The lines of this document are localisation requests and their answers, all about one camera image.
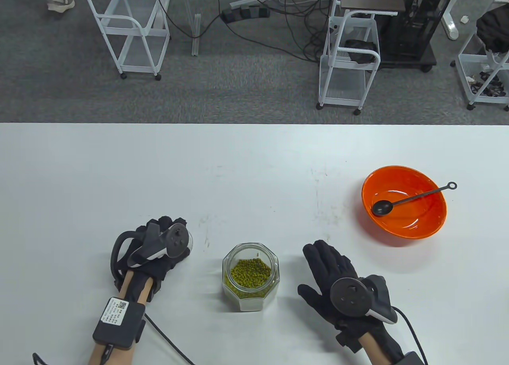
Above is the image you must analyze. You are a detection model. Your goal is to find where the person's left hand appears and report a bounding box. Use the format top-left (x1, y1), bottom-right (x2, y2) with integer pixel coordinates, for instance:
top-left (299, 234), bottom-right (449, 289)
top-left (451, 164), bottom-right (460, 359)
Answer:
top-left (109, 217), bottom-right (191, 302)

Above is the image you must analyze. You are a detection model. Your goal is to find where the person's right hand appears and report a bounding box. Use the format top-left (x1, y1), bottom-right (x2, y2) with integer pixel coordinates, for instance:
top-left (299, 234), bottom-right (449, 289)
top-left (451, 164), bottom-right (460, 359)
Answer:
top-left (297, 240), bottom-right (398, 342)

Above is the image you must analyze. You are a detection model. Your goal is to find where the black measuring scoop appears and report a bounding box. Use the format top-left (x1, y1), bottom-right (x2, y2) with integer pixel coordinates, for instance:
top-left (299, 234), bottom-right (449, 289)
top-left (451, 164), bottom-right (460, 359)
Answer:
top-left (371, 182), bottom-right (458, 217)

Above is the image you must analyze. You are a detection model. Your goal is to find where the pile of green mung beans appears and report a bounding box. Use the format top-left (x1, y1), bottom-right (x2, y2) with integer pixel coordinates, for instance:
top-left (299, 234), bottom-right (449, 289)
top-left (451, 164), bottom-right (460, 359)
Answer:
top-left (225, 258), bottom-right (275, 300)

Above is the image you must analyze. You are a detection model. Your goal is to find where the clear glass jar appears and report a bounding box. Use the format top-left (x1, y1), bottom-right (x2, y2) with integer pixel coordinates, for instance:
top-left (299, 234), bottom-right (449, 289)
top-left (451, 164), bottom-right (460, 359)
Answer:
top-left (222, 242), bottom-right (280, 313)

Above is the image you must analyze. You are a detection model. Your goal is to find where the orange bowl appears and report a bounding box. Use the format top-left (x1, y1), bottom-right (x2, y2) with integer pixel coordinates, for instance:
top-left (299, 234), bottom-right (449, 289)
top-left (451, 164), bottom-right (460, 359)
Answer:
top-left (361, 166), bottom-right (448, 239)

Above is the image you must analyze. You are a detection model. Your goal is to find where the person's left forearm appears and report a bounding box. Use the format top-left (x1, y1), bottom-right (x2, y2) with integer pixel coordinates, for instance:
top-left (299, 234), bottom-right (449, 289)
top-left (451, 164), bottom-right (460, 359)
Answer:
top-left (87, 269), bottom-right (153, 365)

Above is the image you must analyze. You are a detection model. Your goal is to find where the black left hand controller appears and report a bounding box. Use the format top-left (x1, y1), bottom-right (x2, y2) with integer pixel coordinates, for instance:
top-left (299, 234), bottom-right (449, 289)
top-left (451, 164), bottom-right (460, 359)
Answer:
top-left (128, 223), bottom-right (190, 268)

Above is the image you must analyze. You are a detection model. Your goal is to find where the black hand controller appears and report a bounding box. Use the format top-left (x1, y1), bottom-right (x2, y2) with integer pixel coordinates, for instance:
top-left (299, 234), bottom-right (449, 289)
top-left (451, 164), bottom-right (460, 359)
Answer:
top-left (128, 223), bottom-right (190, 268)
top-left (330, 275), bottom-right (398, 325)

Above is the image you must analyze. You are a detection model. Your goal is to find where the black right hand controller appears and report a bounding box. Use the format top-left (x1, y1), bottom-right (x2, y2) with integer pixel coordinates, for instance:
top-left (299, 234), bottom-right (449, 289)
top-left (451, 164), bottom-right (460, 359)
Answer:
top-left (330, 275), bottom-right (398, 325)

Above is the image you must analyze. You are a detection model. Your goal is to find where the black box with white label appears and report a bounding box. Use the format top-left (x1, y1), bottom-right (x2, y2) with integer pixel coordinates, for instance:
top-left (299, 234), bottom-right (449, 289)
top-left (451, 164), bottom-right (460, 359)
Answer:
top-left (92, 297), bottom-right (146, 349)

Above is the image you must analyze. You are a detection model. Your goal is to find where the plain black wrist box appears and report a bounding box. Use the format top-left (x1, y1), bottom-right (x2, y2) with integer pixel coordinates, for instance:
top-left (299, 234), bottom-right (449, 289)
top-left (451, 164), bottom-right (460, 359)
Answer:
top-left (392, 351), bottom-right (426, 365)

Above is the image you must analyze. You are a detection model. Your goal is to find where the white metal trolley cart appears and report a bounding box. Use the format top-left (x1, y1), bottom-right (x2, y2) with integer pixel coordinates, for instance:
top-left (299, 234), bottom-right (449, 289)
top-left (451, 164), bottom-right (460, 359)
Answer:
top-left (82, 0), bottom-right (173, 81)
top-left (317, 10), bottom-right (381, 115)
top-left (451, 23), bottom-right (509, 111)

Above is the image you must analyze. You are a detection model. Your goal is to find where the black bag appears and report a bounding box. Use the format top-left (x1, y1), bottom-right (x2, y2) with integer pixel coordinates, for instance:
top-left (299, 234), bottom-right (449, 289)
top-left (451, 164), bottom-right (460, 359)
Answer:
top-left (476, 3), bottom-right (509, 54)
top-left (344, 39), bottom-right (378, 65)

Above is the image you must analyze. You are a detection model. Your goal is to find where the pile of dark scraps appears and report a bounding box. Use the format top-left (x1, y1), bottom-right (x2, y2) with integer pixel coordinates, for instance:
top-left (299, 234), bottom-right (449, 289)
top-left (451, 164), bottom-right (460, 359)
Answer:
top-left (467, 70), bottom-right (507, 98)

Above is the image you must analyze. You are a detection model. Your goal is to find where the black computer rack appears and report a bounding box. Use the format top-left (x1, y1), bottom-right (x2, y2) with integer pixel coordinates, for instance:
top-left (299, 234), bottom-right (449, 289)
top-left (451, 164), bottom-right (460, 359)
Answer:
top-left (378, 0), bottom-right (460, 72)

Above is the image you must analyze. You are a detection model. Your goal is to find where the black power strip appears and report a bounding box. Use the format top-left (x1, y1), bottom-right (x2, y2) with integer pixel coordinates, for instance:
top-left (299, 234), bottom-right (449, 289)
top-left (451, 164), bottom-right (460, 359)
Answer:
top-left (221, 6), bottom-right (271, 23)

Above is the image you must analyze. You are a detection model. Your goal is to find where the white desk leg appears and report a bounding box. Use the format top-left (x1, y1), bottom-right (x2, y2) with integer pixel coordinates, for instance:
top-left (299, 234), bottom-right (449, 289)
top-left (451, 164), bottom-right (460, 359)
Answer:
top-left (441, 0), bottom-right (468, 40)

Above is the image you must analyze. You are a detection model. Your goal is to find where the white power strip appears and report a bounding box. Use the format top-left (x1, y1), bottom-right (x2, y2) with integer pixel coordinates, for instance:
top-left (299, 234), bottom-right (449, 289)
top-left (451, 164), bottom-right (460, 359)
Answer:
top-left (230, 0), bottom-right (275, 10)

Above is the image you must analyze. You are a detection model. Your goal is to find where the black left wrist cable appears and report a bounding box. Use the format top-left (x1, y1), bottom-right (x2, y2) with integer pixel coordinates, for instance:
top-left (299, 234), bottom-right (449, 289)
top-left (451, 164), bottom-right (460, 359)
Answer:
top-left (144, 313), bottom-right (195, 365)

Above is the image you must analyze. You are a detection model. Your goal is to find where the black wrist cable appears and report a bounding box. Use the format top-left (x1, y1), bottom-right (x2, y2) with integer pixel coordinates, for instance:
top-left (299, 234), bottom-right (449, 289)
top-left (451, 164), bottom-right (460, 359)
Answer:
top-left (392, 306), bottom-right (430, 365)
top-left (144, 313), bottom-right (195, 365)

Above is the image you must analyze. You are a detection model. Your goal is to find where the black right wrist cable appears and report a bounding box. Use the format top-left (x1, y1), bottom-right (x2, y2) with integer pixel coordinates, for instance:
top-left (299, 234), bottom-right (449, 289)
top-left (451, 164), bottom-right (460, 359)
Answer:
top-left (392, 306), bottom-right (430, 365)

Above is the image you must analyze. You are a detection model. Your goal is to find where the tangle of black floor cables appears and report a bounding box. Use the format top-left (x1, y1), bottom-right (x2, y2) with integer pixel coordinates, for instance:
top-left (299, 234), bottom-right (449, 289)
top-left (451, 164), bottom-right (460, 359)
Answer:
top-left (153, 0), bottom-right (338, 62)

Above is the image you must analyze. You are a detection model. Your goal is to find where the white slim post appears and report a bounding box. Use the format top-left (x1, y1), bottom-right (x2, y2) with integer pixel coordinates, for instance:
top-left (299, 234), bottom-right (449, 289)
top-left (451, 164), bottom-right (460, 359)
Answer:
top-left (191, 14), bottom-right (202, 57)

